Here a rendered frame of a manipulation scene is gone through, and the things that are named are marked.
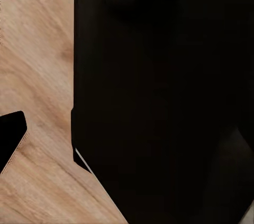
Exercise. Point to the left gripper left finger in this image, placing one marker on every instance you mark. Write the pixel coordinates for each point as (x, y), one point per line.
(12, 128)

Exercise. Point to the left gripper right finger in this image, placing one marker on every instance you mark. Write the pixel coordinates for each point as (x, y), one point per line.
(246, 127)

